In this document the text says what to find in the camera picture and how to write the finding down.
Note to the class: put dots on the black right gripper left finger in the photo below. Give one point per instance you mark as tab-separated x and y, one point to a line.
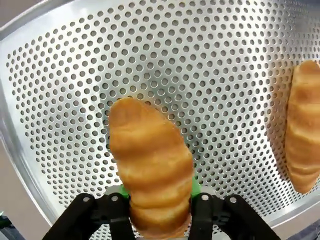
113	207

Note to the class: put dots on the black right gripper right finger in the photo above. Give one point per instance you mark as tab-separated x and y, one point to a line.
203	210

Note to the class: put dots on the golden croissant bread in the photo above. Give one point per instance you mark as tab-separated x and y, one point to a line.
150	155
303	130

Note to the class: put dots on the perforated metal baking tray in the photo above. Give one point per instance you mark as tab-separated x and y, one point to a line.
175	62

